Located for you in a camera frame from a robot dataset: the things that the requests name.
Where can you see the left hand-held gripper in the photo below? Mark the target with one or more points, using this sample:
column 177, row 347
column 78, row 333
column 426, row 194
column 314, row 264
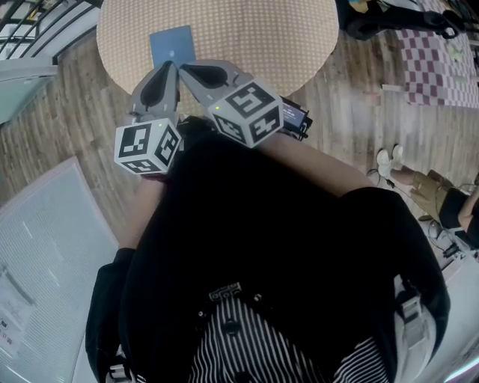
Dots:
column 147, row 144

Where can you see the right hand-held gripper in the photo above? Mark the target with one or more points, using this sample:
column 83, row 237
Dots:
column 247, row 112

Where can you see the person's left forearm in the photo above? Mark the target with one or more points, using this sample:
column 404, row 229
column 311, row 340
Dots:
column 144, row 209

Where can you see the person's right forearm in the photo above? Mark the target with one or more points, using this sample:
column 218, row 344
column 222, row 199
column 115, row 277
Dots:
column 318, row 164

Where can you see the black device with screen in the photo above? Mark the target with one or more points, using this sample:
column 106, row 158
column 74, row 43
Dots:
column 293, row 114

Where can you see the beige checkered tablecloth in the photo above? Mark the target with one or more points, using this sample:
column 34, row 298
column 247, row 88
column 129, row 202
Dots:
column 254, row 37

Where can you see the person's black top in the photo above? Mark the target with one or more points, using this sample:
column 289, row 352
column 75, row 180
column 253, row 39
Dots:
column 262, row 224

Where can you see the white ribbed panel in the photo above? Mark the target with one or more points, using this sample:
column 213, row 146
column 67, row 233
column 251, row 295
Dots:
column 48, row 254

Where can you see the black metal railing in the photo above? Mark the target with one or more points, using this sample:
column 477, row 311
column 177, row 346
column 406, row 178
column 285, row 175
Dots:
column 33, row 26

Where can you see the black bag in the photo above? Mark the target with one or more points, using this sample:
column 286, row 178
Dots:
column 389, row 18

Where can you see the red and white checkered cloth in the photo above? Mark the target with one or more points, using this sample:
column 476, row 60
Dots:
column 434, row 63

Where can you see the person's striped shirt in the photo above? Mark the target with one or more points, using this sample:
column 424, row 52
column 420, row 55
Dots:
column 254, row 348

